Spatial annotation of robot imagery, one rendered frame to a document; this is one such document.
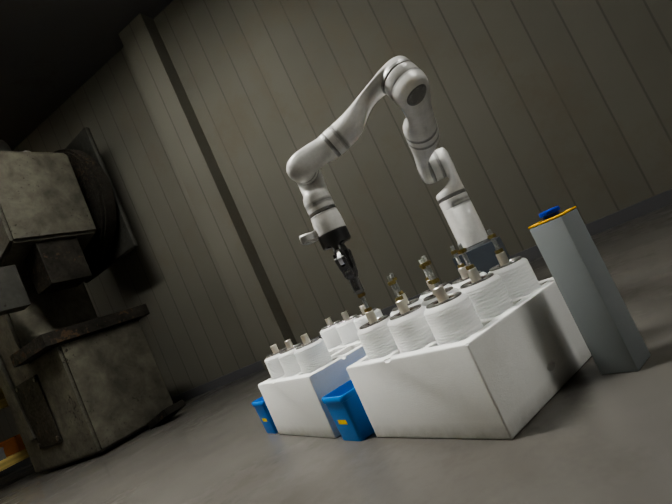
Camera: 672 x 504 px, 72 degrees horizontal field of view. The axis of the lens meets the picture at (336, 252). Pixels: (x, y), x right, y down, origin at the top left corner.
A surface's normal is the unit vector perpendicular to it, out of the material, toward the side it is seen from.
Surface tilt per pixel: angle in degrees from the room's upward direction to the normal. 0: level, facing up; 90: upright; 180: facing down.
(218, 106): 90
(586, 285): 90
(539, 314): 90
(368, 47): 90
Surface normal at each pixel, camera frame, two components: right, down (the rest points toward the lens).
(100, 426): 0.76, -0.39
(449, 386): -0.74, 0.29
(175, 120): -0.40, 0.11
